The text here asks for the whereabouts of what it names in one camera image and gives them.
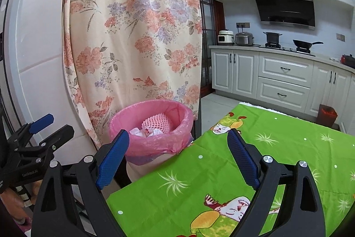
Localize brown floor bin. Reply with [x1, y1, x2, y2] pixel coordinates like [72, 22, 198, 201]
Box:
[317, 104, 338, 126]

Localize person's left hand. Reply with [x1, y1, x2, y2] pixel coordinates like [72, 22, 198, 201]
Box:
[0, 181, 38, 223]

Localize white lower kitchen cabinets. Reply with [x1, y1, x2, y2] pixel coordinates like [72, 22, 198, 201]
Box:
[209, 44, 355, 132]

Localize silver rice cooker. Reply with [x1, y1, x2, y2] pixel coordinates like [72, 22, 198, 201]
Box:
[235, 31, 255, 46]

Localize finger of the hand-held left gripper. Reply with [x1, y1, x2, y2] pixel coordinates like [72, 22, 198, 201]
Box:
[12, 114, 54, 143]
[17, 124, 75, 164]

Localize black clay pot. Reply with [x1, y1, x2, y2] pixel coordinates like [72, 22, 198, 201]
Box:
[341, 54, 355, 68]

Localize black gas stove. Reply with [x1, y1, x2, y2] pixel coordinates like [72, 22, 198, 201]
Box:
[259, 43, 316, 56]

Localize black range hood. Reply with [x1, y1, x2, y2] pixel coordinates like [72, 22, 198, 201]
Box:
[251, 0, 316, 30]

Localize green printed tablecloth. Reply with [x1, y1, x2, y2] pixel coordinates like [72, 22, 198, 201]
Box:
[106, 103, 355, 237]

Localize black frying pan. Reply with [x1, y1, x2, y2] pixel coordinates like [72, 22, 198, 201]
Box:
[292, 39, 324, 50]

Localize floral curtain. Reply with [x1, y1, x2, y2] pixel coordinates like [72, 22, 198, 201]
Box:
[63, 0, 203, 150]

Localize pink foam fruit net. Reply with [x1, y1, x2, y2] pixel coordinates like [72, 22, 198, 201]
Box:
[142, 112, 173, 133]

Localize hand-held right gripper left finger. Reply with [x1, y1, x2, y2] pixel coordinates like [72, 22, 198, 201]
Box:
[32, 130, 131, 237]

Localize white rice cooker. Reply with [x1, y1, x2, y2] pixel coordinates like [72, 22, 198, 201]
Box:
[218, 29, 235, 45]

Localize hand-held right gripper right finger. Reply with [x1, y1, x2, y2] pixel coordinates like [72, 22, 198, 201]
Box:
[227, 128, 326, 237]

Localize grey cooking pot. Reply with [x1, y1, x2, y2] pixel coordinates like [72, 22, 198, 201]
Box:
[263, 32, 283, 44]

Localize wooden glass door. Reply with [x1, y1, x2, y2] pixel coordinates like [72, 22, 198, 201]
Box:
[193, 0, 225, 99]

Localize trash bin with pink bag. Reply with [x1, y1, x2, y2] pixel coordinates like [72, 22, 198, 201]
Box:
[109, 100, 194, 182]

